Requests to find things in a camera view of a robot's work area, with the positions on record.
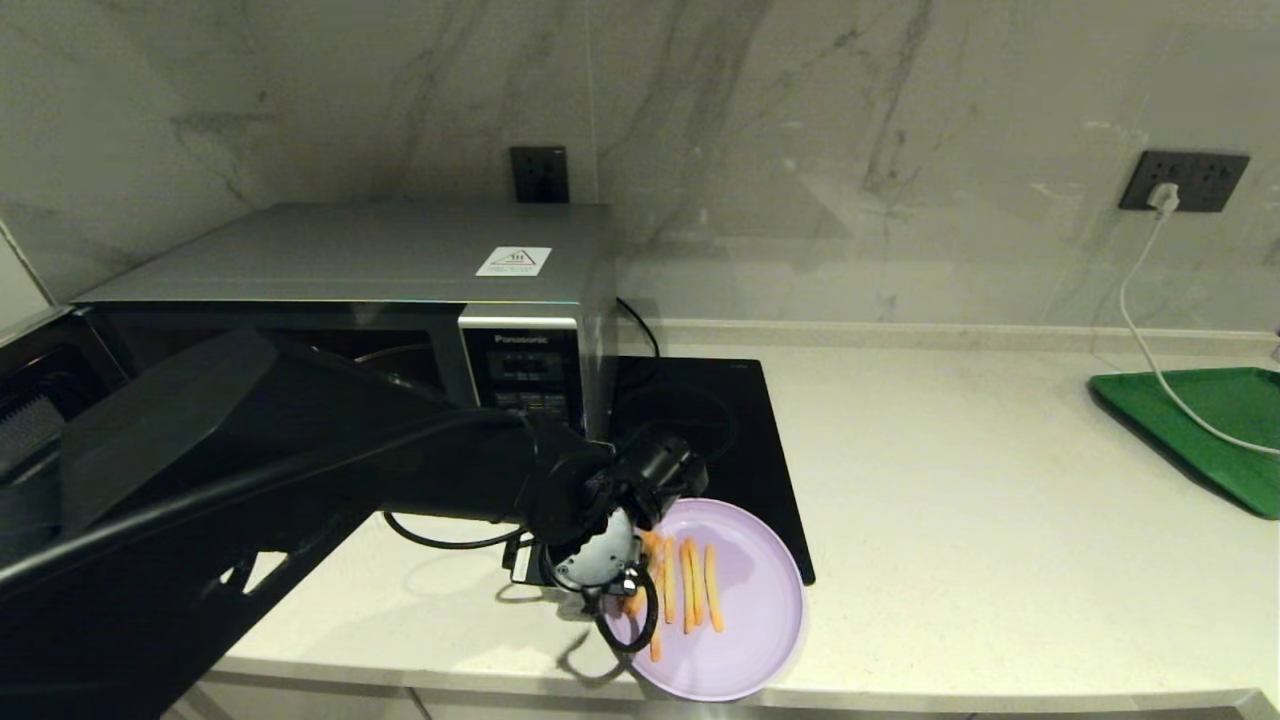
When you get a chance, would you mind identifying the lilac round plate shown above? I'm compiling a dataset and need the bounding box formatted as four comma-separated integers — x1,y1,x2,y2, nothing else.
600,498,807,703

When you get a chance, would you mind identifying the black glass microwave door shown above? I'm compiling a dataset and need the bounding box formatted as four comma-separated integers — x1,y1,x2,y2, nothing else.
0,305,131,481

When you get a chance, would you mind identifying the silver Panasonic microwave oven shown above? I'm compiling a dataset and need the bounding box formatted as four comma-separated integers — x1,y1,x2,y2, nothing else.
72,203,622,446

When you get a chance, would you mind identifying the cabinet front panel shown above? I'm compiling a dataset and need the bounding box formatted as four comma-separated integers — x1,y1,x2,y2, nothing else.
420,688,976,720
195,670,423,720

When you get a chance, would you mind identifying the black induction cooktop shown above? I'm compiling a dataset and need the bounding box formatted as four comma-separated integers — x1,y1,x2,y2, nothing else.
590,357,816,587

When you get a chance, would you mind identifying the white warning sticker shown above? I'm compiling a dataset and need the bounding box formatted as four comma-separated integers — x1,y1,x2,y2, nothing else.
476,246,553,278

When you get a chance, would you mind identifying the green plastic tray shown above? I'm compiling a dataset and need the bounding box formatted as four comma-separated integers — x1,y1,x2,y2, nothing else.
1088,367,1280,520

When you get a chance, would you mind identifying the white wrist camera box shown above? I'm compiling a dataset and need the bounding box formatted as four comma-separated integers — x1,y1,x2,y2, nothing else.
505,537,548,588

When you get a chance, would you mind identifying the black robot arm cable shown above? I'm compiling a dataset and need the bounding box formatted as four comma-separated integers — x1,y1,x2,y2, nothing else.
383,508,662,657

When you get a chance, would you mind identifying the thin black cable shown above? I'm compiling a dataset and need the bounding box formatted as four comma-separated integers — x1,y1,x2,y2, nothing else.
615,297,662,363

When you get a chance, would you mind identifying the small black wall socket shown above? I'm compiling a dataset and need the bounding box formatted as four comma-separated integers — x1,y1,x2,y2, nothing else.
510,146,571,205

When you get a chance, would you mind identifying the white power cable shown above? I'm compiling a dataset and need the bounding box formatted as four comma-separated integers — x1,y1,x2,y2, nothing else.
1116,213,1280,458

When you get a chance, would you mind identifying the wide black wall socket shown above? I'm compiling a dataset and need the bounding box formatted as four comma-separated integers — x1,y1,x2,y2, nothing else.
1119,150,1251,213

